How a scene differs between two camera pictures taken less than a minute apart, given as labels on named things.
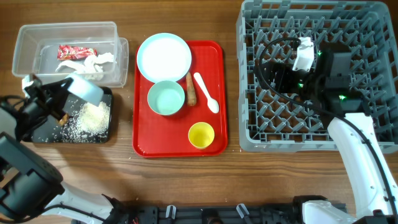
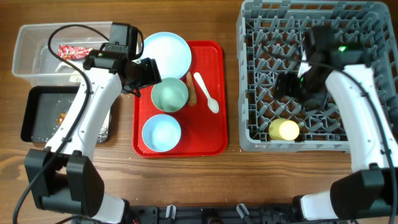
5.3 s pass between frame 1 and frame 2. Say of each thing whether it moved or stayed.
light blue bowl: moved
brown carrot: stayed
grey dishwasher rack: stayed
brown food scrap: stayed
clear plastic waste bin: stayed
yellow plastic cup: moved
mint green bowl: moved
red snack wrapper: stayed
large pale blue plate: stayed
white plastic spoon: stayed
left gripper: moved
